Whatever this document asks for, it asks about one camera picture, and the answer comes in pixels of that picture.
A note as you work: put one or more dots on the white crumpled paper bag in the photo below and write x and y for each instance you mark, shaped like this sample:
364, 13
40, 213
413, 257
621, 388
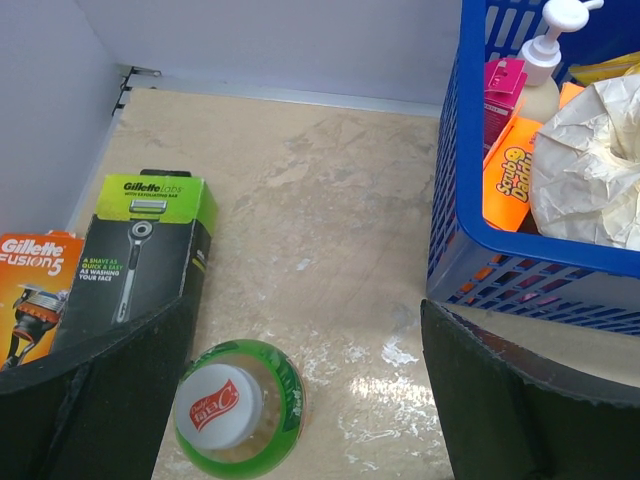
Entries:
585, 167

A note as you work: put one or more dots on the yellow snack packet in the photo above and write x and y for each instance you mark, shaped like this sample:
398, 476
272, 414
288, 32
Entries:
620, 66

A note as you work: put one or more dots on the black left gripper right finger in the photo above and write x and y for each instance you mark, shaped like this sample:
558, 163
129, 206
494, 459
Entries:
509, 413

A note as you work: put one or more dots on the orange scrub pack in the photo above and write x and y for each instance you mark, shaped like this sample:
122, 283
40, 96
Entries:
508, 153

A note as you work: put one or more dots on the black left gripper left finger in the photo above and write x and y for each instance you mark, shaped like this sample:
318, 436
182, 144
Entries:
99, 409

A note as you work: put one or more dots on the blue plastic shopping basket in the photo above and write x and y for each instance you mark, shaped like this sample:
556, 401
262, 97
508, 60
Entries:
472, 264

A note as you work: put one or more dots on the magenta small box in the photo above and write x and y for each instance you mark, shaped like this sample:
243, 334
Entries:
504, 79

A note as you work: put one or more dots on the black green Gillette box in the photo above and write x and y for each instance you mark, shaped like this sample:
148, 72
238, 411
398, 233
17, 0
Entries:
147, 244

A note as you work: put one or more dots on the orange Gillette Fusion5 box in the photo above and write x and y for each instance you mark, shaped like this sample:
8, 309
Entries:
37, 271

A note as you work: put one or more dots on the orange juice bottle green label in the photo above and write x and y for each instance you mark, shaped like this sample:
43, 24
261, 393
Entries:
239, 409

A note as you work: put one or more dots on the white pump dispenser bottle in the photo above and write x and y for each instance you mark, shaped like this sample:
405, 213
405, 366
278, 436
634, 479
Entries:
540, 95

